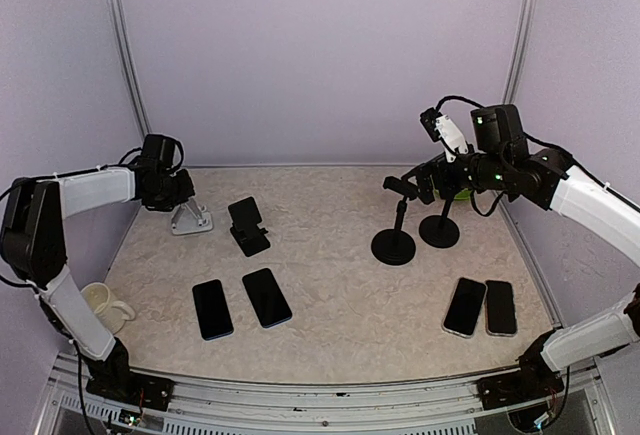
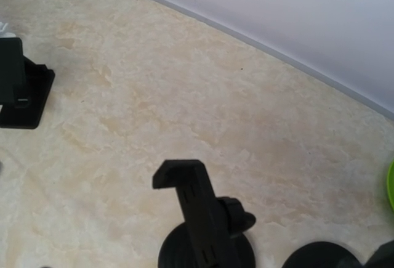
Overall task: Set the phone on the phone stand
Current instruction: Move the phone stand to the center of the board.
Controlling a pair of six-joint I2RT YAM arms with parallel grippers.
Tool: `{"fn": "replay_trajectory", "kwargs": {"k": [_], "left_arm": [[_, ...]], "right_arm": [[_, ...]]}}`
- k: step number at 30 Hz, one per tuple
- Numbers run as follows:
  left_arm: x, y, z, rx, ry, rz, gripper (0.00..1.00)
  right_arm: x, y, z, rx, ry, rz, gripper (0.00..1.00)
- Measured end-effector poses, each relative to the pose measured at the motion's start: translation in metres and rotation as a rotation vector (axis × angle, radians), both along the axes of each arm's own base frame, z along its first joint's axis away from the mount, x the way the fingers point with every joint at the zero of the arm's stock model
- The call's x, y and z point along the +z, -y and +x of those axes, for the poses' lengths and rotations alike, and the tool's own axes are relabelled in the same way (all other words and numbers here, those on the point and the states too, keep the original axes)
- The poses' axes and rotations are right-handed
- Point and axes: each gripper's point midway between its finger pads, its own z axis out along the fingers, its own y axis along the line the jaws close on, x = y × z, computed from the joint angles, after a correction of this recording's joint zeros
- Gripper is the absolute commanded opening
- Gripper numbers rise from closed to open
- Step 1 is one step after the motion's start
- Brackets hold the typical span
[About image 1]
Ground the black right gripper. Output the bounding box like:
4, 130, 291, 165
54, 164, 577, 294
401, 142, 510, 204

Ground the white folding phone stand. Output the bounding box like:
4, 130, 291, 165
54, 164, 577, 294
171, 197, 214, 236

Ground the black folding phone stand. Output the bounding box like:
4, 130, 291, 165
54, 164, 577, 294
228, 196, 271, 257

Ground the black phone silver edge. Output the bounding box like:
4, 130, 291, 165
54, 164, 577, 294
442, 277, 487, 338

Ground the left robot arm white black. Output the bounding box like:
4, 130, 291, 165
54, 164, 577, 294
1, 134, 213, 363

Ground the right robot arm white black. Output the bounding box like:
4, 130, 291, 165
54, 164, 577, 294
401, 104, 639, 399

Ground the black round-base stand rear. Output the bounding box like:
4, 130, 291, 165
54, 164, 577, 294
418, 195, 460, 249

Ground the black round-base stand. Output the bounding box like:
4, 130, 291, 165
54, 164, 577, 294
371, 176, 417, 266
418, 195, 460, 249

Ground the black round-base stand front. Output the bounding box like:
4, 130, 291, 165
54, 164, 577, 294
371, 176, 417, 266

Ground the black phone blue edge left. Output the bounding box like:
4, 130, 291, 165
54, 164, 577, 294
192, 279, 234, 341

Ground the black phone blue edge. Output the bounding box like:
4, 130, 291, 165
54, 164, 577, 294
242, 268, 292, 328
192, 279, 234, 341

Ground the black phone blue edge right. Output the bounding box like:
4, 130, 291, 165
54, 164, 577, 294
242, 268, 292, 328

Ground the green bowl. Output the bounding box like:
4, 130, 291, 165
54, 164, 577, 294
433, 189, 471, 201

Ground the cream ceramic mug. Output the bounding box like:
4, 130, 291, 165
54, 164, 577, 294
81, 282, 136, 334

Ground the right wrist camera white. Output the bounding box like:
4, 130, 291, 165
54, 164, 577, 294
420, 108, 470, 163

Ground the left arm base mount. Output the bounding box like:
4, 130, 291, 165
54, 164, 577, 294
82, 338, 174, 412

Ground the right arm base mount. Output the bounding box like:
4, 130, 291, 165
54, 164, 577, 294
477, 349, 565, 410

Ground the left aluminium corner post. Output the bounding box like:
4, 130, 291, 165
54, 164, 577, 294
107, 0, 151, 138

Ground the aluminium corner post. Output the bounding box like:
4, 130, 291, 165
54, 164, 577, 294
107, 0, 151, 138
502, 0, 537, 104

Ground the right aluminium corner post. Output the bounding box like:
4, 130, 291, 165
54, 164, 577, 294
502, 0, 537, 104

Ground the aluminium front rail frame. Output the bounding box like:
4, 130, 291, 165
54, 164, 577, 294
27, 353, 619, 434

